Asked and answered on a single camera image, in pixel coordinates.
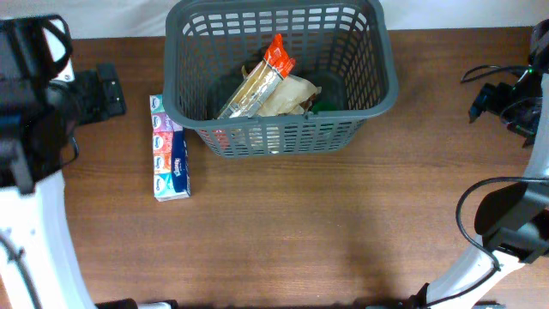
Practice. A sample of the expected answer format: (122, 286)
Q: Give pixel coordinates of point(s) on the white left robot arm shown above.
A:
(43, 101)

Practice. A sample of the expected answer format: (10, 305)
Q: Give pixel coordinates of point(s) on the grey plastic basket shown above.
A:
(341, 46)

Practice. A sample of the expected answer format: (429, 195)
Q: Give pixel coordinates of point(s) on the green lid jar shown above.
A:
(323, 106)

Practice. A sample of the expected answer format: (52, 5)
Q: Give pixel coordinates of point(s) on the Kleenex tissue multipack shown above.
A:
(170, 155)

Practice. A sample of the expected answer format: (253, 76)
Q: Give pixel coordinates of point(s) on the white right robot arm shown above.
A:
(504, 219)

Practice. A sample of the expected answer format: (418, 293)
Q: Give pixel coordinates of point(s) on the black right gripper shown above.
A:
(491, 99)

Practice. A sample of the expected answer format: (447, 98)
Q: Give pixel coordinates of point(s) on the beige grain bag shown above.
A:
(294, 96)

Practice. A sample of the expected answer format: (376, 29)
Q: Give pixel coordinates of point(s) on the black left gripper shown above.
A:
(88, 93)

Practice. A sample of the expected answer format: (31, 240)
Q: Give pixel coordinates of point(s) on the spaghetti packet red ends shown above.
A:
(260, 83)

